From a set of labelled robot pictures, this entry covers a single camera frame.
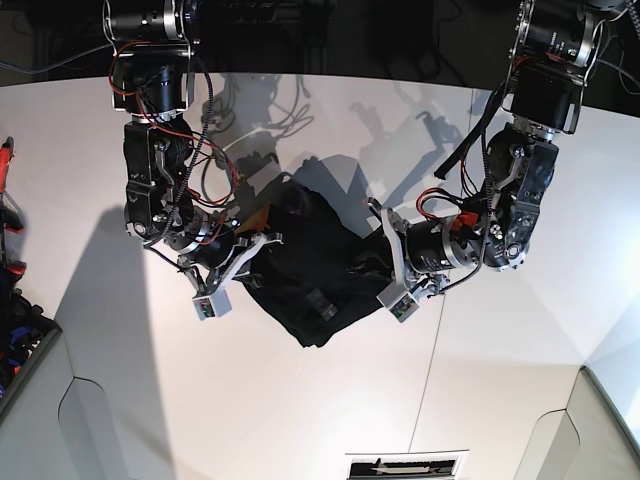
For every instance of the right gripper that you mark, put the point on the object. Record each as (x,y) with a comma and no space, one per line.
(211,252)

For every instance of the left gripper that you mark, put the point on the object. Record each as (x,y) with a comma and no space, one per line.
(422,253)

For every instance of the black t-shirt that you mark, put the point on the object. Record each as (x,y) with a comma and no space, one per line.
(324,277)

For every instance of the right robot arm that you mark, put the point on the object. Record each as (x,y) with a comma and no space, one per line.
(152,78)

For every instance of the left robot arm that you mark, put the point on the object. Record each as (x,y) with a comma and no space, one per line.
(506,162)

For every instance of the printed label card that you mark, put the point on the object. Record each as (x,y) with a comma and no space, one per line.
(423,465)

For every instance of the grey bin with clutter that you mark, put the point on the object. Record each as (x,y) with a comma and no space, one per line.
(23,328)

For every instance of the grey partition panel right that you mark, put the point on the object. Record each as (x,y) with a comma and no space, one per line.
(586,439)

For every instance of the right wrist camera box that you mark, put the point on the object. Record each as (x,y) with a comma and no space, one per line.
(215,304)

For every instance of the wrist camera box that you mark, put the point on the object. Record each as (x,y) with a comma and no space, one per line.
(215,304)
(399,301)

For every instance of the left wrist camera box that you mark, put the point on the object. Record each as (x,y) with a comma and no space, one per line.
(399,301)

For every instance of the black aluminium frame post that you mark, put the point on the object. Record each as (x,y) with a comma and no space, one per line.
(316,16)

